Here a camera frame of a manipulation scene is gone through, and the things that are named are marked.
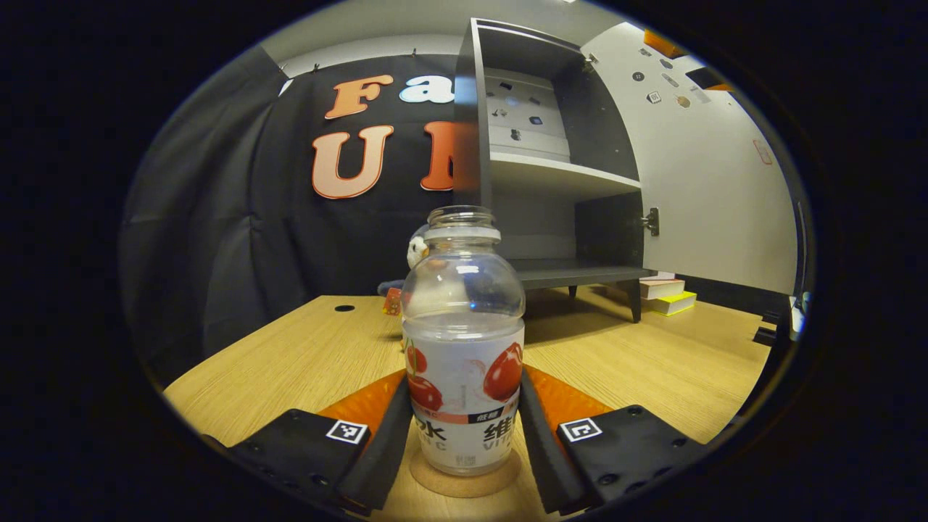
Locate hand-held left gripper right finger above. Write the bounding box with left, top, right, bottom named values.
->
left=516, top=365, right=708, bottom=515

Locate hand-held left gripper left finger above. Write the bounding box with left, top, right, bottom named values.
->
left=217, top=370, right=415, bottom=517

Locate round brown coaster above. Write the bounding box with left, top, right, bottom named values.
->
left=410, top=448, right=523, bottom=499

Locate grey cabinet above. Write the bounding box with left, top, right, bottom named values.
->
left=453, top=18, right=657, bottom=323

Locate white cabinet door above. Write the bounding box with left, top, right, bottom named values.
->
left=580, top=22, right=800, bottom=296

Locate clear bottle red label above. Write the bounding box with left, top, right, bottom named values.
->
left=400, top=205, right=526, bottom=477

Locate white cabinet shelf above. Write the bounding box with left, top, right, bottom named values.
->
left=491, top=152, right=643, bottom=202

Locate yellow book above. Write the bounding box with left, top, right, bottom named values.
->
left=650, top=291, right=698, bottom=317

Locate white book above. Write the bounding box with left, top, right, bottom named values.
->
left=640, top=273, right=687, bottom=300

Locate penguin plush toy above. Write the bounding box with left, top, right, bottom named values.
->
left=377, top=223, right=431, bottom=317

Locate black backdrop cloth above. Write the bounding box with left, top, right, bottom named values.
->
left=120, top=45, right=798, bottom=378

